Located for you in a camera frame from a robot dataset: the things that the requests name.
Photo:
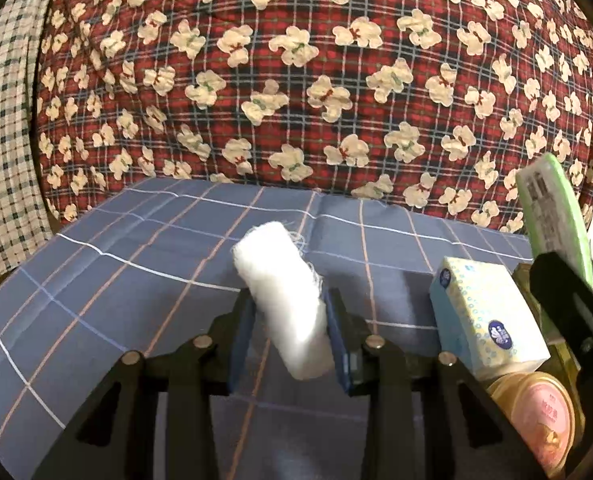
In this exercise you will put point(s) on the beige checked hanging cloth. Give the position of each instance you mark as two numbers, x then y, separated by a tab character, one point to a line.
6	135

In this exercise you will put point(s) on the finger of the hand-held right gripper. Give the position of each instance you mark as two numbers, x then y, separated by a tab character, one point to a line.
566	305

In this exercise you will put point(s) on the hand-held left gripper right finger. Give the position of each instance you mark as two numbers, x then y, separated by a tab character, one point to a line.
339	345

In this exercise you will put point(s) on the white gauze roll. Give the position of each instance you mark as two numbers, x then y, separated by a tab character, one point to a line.
286	300

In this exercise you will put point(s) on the blue plaid bed sheet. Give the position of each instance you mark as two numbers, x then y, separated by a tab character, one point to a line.
151	260

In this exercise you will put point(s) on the red plaid bear-print blanket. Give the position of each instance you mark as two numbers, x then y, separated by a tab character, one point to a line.
301	85

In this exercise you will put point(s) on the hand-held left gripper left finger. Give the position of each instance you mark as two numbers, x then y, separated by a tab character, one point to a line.
239	345

